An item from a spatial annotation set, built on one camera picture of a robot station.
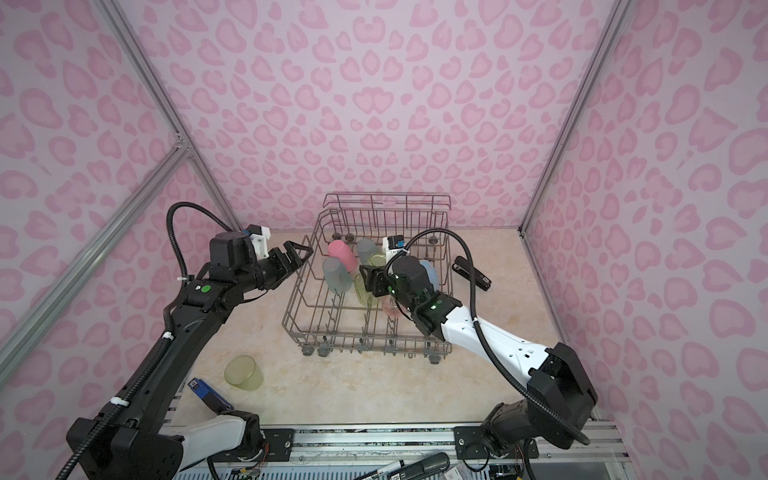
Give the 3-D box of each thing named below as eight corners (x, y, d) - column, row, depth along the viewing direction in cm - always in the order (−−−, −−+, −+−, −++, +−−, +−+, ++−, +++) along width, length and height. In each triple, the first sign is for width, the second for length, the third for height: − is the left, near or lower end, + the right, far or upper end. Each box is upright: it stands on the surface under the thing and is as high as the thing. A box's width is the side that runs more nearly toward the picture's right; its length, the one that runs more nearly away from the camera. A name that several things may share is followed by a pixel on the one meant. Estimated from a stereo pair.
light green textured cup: (236, 391, 84) (220, 380, 76) (244, 368, 88) (229, 355, 80) (263, 391, 84) (249, 380, 76) (269, 368, 88) (256, 355, 80)
